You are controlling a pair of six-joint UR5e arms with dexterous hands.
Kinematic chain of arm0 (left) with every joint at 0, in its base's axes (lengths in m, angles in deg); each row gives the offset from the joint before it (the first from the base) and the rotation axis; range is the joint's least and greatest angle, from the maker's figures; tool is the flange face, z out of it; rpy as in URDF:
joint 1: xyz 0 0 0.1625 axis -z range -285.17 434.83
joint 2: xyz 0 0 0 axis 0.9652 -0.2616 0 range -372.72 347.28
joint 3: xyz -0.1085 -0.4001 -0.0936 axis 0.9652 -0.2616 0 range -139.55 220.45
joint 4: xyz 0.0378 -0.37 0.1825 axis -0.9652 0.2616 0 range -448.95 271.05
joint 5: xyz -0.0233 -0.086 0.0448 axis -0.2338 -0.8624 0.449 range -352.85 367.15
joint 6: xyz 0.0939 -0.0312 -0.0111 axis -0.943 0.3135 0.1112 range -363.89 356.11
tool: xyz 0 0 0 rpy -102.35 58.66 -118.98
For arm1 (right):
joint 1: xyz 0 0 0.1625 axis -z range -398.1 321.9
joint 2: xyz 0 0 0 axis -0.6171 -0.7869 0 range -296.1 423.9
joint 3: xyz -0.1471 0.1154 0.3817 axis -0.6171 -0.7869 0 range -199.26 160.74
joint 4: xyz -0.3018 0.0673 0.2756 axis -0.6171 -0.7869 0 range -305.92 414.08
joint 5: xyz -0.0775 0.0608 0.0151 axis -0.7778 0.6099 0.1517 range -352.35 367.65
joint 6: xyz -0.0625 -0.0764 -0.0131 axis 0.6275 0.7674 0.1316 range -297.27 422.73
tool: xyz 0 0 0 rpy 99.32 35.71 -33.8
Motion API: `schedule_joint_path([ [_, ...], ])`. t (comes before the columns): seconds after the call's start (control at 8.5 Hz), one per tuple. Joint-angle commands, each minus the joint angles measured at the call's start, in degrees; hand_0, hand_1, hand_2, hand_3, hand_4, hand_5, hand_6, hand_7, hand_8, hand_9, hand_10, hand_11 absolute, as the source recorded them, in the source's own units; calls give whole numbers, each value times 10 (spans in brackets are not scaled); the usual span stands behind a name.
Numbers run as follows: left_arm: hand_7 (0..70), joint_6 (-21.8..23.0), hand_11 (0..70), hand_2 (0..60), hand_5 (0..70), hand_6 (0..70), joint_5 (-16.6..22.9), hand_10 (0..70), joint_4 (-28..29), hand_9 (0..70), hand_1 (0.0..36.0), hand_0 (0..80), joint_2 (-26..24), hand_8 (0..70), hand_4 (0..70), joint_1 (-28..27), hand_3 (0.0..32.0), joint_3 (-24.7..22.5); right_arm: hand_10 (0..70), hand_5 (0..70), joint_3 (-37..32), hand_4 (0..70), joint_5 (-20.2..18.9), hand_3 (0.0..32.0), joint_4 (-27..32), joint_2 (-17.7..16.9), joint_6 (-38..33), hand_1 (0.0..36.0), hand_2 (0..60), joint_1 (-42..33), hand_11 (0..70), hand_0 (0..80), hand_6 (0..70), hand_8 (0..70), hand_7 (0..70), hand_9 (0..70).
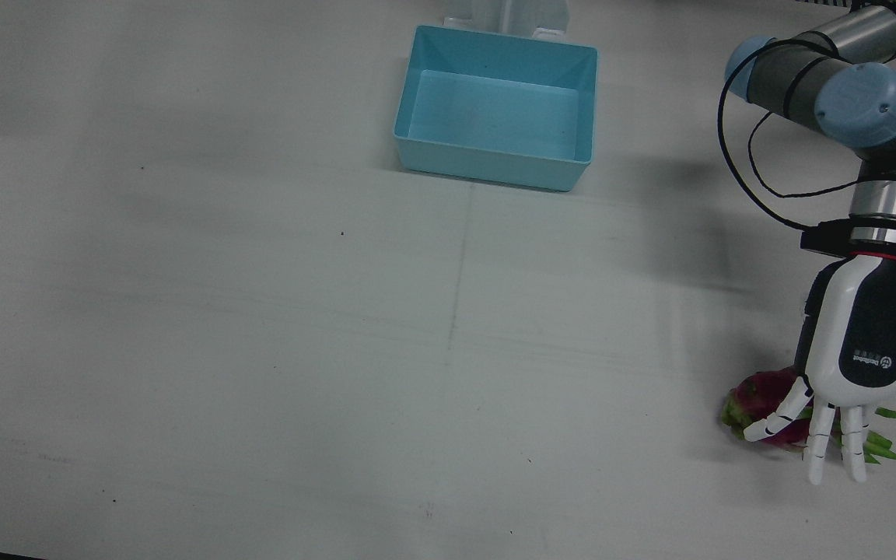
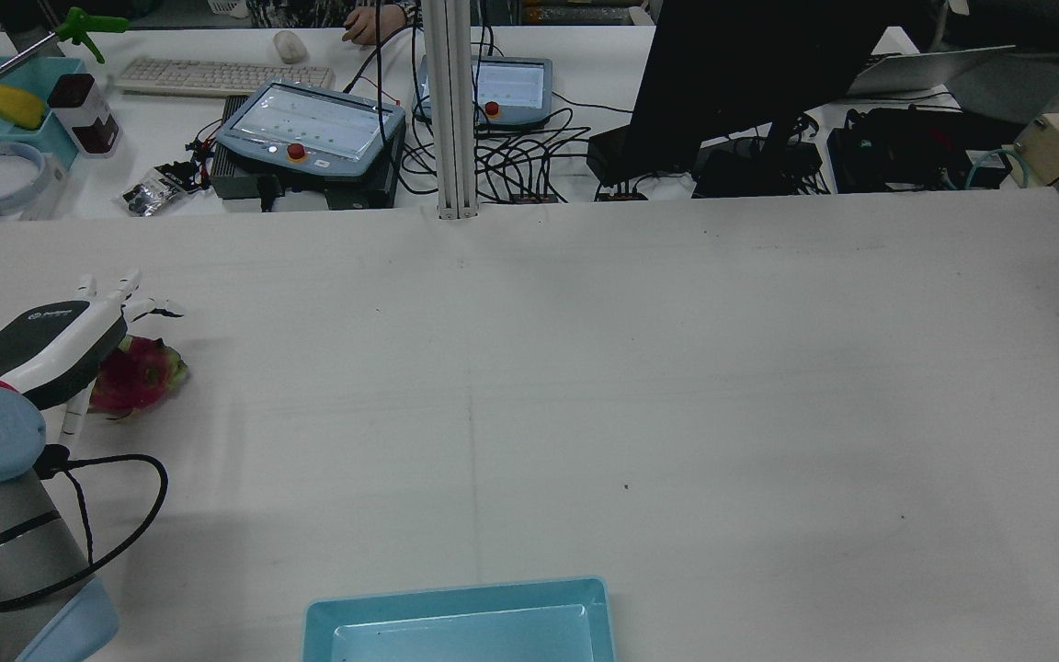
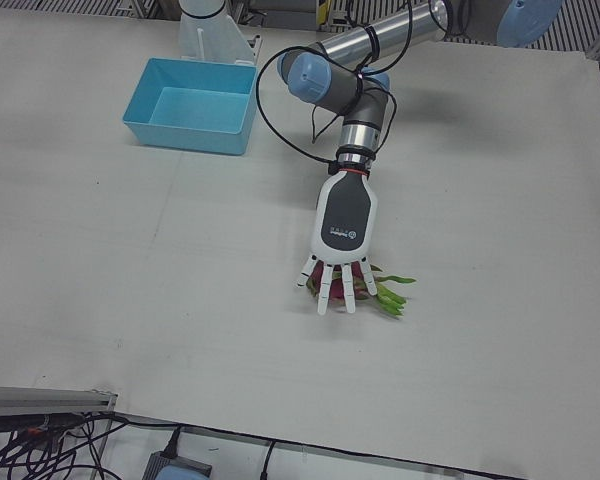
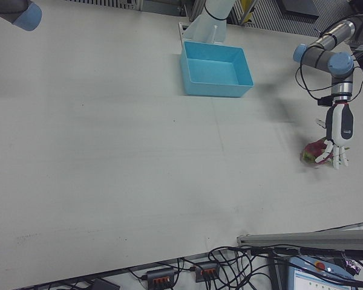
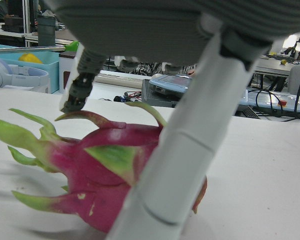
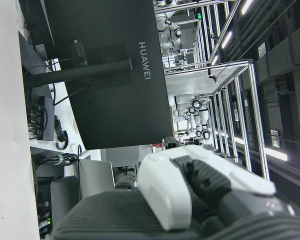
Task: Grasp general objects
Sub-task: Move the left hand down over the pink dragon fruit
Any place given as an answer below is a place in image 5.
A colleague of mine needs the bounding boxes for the blue grey teach pendant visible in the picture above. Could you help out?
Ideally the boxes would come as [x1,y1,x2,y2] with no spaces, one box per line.
[149,73,194,95]

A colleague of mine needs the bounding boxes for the white lavender headphones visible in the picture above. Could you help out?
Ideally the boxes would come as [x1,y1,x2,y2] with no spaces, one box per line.
[0,54,50,89]

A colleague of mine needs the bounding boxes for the bright green plastic object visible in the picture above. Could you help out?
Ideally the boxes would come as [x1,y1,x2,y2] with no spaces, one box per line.
[64,40,80,53]

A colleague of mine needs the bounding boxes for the teal storage bin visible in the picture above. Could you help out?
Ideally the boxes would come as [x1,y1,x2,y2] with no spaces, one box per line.
[0,44,61,95]

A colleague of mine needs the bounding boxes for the red blue wire bundle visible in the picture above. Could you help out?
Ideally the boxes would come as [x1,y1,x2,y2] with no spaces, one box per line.
[113,90,143,103]

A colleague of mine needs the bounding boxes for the yellow fruit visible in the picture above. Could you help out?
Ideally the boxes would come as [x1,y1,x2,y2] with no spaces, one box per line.
[18,52,44,65]

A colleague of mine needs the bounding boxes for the dark green container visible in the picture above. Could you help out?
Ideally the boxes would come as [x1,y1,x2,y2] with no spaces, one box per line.
[37,14,57,47]

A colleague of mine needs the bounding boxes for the teach pendant with red button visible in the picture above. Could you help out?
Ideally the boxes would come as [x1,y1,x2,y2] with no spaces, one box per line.
[236,87,300,114]

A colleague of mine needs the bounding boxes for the grey desk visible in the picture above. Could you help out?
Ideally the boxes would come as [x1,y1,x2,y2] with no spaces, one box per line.
[252,54,300,91]

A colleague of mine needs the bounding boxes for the pink dragon fruit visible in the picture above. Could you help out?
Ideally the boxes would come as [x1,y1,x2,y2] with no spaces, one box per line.
[0,101,208,234]

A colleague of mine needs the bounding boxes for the grey metal box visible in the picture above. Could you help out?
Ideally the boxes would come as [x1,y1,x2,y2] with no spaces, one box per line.
[141,79,184,109]

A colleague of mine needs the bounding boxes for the black equipment box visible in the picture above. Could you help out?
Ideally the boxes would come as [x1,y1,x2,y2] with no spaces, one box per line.
[0,15,25,33]

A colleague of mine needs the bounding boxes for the white box with red label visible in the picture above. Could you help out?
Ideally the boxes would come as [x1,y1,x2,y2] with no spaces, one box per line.
[58,50,79,95]

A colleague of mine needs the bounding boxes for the black cable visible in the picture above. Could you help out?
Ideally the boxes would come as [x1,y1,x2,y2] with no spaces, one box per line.
[254,42,300,123]

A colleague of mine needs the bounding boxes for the white grey left robot hand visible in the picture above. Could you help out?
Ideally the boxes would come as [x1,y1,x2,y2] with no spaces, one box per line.
[43,0,300,240]

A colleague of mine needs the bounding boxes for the person in zebra pattern clothes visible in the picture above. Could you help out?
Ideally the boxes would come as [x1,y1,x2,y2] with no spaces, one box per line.
[128,61,198,76]

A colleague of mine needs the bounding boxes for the metal rod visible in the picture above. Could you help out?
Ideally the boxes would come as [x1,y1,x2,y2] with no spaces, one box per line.
[0,45,67,54]

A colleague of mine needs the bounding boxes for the metal frame post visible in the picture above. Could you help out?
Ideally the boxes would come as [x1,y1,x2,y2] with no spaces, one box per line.
[22,0,32,47]

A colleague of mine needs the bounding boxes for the grey chair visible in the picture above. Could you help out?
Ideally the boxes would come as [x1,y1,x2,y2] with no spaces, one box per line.
[287,65,300,97]

